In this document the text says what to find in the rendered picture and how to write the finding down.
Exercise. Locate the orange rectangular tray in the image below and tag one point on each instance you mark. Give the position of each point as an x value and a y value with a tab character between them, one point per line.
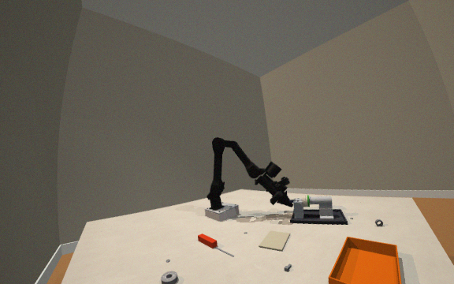
366	262

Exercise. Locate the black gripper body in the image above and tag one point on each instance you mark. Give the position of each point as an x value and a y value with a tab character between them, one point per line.
271	188

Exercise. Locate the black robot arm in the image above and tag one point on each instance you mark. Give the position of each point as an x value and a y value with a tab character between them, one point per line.
217	185

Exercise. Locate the red-handled screwdriver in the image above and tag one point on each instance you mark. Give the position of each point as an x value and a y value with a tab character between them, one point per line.
209	241

